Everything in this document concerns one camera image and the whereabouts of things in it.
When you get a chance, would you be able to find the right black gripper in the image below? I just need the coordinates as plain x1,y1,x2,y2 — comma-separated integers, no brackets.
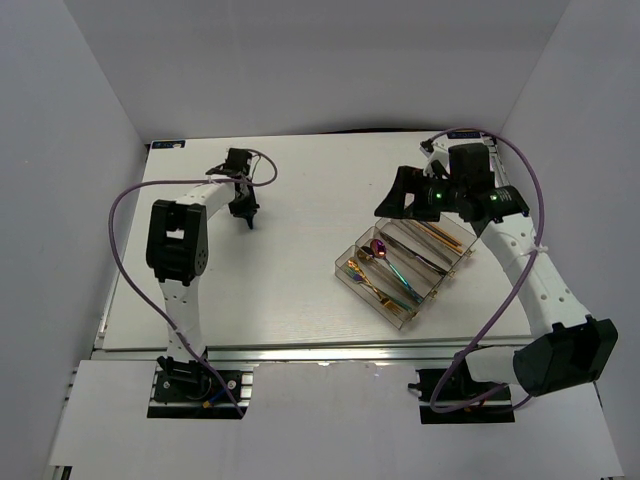
374,167,465,223

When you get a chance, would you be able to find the blue chopstick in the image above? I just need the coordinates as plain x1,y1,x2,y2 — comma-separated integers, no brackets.
417,222,461,252

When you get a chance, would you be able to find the orange chopstick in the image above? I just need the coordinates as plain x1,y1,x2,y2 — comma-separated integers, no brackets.
422,222,462,250

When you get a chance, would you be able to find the black knife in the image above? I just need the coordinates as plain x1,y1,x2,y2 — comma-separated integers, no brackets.
380,232,448,277

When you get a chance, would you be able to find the iridescent purple spoon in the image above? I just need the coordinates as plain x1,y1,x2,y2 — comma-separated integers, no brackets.
369,238,424,303

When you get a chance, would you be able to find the gold fork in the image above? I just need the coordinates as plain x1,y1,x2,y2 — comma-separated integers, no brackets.
347,258,402,315

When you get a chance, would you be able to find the black spoon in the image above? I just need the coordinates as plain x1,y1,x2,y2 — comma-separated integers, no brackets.
356,248,424,304

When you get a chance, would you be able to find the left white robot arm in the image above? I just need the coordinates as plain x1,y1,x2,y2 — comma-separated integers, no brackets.
146,148,259,399

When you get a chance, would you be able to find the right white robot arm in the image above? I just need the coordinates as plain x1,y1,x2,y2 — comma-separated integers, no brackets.
374,140,618,399

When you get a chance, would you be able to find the right blue corner sticker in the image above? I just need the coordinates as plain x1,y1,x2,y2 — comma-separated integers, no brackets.
446,130,482,140

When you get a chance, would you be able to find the blue corner sticker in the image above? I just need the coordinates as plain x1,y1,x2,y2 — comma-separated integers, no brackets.
150,140,186,149
446,130,482,140

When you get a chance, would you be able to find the clear four-slot utensil organizer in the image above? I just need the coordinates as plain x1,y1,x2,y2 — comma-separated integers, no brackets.
334,215,477,330

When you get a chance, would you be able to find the left blue corner sticker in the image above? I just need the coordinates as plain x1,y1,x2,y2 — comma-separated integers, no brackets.
150,140,186,149

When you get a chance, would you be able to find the aluminium table rail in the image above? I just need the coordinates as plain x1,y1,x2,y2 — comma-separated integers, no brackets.
92,341,556,371

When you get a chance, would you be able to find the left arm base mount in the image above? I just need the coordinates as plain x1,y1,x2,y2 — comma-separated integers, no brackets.
146,362,252,420

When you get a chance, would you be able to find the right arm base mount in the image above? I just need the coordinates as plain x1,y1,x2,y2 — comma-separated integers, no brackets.
408,369,515,425

